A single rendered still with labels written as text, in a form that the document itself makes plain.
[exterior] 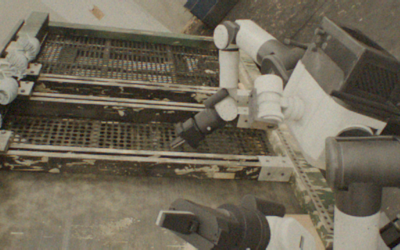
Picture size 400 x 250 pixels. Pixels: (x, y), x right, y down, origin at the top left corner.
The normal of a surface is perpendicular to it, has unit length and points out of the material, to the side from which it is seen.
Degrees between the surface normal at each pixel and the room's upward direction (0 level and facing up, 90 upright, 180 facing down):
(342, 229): 46
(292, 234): 94
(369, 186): 67
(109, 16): 90
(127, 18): 90
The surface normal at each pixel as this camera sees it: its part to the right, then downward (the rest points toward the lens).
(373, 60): 0.14, 0.55
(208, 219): -0.72, -0.29
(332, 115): -0.61, 0.21
